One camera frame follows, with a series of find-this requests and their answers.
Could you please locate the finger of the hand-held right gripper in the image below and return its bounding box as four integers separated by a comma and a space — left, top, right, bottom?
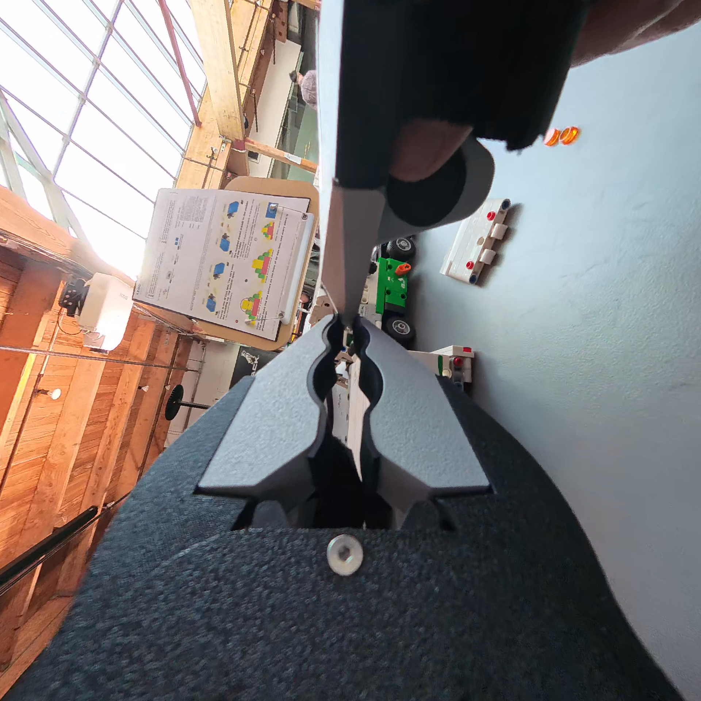
317, 0, 388, 326

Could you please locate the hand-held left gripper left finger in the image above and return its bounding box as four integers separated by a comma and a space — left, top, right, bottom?
195, 314, 338, 529

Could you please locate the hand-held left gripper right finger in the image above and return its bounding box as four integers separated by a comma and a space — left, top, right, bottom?
352, 317, 492, 529

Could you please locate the white lego panel with pins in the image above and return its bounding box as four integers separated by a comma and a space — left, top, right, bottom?
440, 197, 518, 286

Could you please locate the person's right forearm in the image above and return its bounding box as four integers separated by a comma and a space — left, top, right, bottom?
568, 0, 701, 69

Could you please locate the person's right hand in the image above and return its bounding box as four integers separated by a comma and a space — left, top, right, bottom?
392, 119, 474, 183

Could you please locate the black round disc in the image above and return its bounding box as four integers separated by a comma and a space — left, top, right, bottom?
164, 383, 211, 421

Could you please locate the wooden clipboard with instruction sheet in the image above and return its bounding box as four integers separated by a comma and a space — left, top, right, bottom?
134, 175, 321, 352

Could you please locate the white mounted device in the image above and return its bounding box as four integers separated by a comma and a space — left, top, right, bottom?
59, 273, 133, 352

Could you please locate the black pole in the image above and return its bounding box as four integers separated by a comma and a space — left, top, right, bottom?
0, 505, 100, 595

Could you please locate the skylight window row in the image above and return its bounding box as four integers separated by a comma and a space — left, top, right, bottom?
0, 0, 208, 277

